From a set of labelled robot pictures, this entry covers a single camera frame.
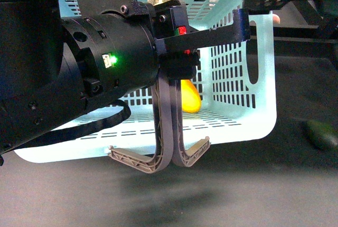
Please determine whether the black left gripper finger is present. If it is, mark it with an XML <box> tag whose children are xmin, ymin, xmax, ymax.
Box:
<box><xmin>155</xmin><ymin>8</ymin><xmax>250</xmax><ymax>55</ymax></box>

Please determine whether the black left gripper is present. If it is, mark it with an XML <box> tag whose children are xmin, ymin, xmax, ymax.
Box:
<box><xmin>62</xmin><ymin>0</ymin><xmax>199</xmax><ymax>106</ymax></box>

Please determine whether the light blue plastic basket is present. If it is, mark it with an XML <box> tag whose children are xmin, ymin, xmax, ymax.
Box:
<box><xmin>16</xmin><ymin>13</ymin><xmax>277</xmax><ymax>163</ymax></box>

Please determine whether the yellow mango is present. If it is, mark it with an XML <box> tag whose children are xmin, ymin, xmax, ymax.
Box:
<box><xmin>181</xmin><ymin>79</ymin><xmax>202</xmax><ymax>113</ymax></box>

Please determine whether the peach at tray edge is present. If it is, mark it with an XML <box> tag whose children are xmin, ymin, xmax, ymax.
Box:
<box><xmin>273</xmin><ymin>14</ymin><xmax>280</xmax><ymax>24</ymax></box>

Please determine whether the black fruit display tray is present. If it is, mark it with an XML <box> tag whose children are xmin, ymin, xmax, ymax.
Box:
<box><xmin>274</xmin><ymin>1</ymin><xmax>337</xmax><ymax>63</ymax></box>

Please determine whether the dark green avocado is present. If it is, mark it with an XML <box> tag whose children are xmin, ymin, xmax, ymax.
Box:
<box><xmin>305</xmin><ymin>120</ymin><xmax>337</xmax><ymax>152</ymax></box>

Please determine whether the black cable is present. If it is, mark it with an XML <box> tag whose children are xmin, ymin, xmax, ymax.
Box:
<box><xmin>0</xmin><ymin>99</ymin><xmax>132</xmax><ymax>166</ymax></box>

